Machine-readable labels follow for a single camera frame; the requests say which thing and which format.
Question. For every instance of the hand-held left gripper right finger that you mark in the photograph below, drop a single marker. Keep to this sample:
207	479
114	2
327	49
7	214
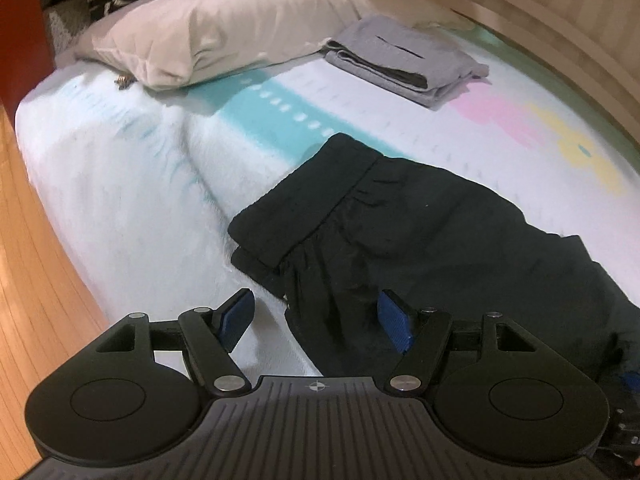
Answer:
395	320

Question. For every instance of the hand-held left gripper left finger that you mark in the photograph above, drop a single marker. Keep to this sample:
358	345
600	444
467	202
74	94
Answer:
235	317

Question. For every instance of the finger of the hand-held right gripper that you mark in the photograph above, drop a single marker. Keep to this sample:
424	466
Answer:
629	379

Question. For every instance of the black pants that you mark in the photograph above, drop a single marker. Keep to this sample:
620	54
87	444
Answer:
450	240

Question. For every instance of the folded grey pants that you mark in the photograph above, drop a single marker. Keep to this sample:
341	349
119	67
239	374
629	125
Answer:
400	55

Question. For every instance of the floral bed sheet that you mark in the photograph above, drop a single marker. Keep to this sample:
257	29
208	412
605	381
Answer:
150	170

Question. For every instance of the small golden hair clip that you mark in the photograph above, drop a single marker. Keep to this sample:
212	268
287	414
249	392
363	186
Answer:
123	80

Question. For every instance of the beige pillow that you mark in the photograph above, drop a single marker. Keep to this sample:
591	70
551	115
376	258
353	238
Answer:
225	20

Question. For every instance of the reddish brown wooden cabinet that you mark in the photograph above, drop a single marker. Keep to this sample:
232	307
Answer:
25	25

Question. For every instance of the white wooden bed frame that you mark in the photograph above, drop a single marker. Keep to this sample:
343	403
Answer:
550	20

